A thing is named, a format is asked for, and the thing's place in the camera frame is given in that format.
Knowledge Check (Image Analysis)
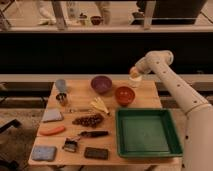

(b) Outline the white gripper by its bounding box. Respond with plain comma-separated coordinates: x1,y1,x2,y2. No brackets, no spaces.
129,58,151,75

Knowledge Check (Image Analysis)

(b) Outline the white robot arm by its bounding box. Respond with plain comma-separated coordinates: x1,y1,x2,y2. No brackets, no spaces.
130,50,213,171

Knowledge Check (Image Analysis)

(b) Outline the white paper cup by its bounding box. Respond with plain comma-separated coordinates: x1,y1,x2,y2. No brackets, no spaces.
129,76,142,88

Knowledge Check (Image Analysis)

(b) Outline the blue plastic cup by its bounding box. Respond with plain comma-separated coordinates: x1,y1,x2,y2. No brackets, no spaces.
55,79,67,93

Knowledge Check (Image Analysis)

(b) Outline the small metal cup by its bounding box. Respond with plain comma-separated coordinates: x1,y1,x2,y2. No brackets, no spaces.
56,93,68,106

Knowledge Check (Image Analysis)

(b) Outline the purple bowl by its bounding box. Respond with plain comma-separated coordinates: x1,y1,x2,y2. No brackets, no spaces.
91,76,112,94

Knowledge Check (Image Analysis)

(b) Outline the dark red background bowl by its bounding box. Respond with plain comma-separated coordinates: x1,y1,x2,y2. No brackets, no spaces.
90,16,103,25

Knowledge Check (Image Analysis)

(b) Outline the bunch of yellow bananas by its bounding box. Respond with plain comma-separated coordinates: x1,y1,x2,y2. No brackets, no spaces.
91,97,110,115

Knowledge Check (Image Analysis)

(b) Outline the green plastic tray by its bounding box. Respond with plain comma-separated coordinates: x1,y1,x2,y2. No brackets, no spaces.
115,108,183,158

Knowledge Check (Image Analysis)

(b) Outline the bunch of dark grapes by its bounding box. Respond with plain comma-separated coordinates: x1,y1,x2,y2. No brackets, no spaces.
72,114,104,128

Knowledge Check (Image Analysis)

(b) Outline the metal spoon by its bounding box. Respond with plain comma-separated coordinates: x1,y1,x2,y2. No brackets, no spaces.
67,109,92,113

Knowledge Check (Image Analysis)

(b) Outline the orange carrot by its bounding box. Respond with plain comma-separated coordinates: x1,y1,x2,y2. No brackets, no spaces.
39,126,66,136

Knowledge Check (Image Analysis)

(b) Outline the grey blue cloth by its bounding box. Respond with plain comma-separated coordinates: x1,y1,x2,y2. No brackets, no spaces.
42,109,63,122

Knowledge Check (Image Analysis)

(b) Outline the black metal binder clip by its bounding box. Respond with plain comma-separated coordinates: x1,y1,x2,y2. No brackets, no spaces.
62,138,80,153

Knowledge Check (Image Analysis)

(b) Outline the blue sponge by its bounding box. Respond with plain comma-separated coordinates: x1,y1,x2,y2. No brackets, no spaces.
31,146,57,162

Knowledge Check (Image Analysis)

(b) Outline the black handled knife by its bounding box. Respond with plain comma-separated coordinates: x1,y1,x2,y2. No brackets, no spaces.
79,131,109,138

